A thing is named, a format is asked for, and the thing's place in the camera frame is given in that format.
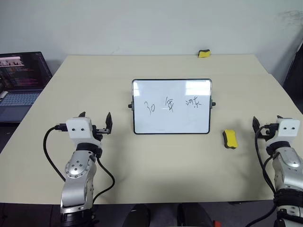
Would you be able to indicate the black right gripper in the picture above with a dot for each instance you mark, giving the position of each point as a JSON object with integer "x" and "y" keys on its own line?
{"x": 268, "y": 132}

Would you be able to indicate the dark rounded shape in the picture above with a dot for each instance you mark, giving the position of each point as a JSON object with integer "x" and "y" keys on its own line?
{"x": 139, "y": 216}

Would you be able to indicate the small black-framed whiteboard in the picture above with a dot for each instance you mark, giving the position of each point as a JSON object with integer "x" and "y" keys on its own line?
{"x": 171, "y": 106}

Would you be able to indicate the yellow and black eraser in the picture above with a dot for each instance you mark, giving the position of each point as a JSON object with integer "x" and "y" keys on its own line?
{"x": 230, "y": 139}
{"x": 204, "y": 54}

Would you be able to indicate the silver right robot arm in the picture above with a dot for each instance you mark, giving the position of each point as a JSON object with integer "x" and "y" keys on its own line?
{"x": 291, "y": 165}

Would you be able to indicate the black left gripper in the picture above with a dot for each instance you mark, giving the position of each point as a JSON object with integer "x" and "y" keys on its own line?
{"x": 98, "y": 132}

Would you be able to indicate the black chair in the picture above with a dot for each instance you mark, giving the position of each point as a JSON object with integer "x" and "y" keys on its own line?
{"x": 294, "y": 78}

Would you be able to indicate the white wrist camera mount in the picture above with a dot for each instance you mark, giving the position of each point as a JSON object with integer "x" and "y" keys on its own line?
{"x": 287, "y": 130}
{"x": 78, "y": 128}

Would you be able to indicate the small red object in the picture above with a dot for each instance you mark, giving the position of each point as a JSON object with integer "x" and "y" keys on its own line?
{"x": 217, "y": 224}

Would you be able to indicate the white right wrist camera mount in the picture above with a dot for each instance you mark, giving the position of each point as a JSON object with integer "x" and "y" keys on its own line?
{"x": 287, "y": 130}

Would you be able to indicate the open laptop computer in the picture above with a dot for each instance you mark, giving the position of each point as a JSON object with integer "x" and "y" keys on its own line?
{"x": 19, "y": 75}

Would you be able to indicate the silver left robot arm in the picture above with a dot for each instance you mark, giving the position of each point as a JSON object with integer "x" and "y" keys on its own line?
{"x": 79, "y": 175}

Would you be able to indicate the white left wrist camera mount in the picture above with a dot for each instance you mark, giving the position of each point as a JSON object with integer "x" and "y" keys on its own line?
{"x": 78, "y": 128}

